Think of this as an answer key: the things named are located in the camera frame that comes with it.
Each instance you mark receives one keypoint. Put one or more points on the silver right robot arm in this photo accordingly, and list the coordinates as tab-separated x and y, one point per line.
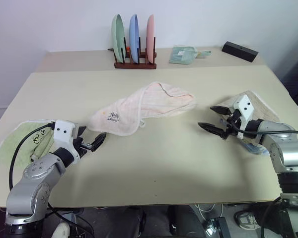
288	153

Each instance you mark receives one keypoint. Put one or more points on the pink plate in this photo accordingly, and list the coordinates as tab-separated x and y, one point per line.
150	37

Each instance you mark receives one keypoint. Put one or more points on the folded mint green cloth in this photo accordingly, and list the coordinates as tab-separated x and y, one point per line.
182	58

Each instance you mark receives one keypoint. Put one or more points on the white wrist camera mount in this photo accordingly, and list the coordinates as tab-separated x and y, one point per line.
245	106
63	132

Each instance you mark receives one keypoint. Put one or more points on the dark grey rounded shape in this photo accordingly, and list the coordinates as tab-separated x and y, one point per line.
187	220

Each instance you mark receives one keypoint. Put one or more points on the beige ribbed towel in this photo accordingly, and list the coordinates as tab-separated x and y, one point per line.
263	109

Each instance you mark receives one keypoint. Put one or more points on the green plate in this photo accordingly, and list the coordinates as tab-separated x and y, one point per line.
117	37

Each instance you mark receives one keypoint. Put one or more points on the small orange object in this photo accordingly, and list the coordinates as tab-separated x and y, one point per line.
127	48

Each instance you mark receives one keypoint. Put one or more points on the beige and blue cloth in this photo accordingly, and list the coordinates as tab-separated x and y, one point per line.
257	150

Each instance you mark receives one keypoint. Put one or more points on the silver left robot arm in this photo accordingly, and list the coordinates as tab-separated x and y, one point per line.
34	178

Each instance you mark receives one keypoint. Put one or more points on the dark wooden plate rack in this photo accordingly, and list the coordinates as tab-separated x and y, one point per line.
135	66

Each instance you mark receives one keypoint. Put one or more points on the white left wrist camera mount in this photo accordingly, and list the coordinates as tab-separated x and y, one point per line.
63	132

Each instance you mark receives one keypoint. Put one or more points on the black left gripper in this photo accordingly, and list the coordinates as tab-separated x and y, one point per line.
80	146

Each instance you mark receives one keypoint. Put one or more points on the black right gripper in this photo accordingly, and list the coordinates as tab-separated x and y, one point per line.
229	130

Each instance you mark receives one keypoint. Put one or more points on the black rectangular box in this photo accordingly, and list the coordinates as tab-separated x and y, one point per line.
239	50

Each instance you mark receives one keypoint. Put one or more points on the black floor device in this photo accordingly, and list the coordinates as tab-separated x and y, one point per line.
217	228

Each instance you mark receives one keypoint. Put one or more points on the green embroidered towel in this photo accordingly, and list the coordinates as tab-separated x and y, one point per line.
24	153

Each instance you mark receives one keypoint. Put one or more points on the pink embroidered towel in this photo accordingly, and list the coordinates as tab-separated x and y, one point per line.
129	106

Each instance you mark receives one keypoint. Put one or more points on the blue plate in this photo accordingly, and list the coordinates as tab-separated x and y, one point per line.
134	37

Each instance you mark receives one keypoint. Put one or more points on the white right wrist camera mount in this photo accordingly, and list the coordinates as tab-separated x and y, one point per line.
245	106

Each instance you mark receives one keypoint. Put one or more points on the white sneaker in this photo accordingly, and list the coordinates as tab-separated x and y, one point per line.
247	219
60	230

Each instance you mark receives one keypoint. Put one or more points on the dark brown cabinet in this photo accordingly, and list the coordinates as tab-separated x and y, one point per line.
296	81

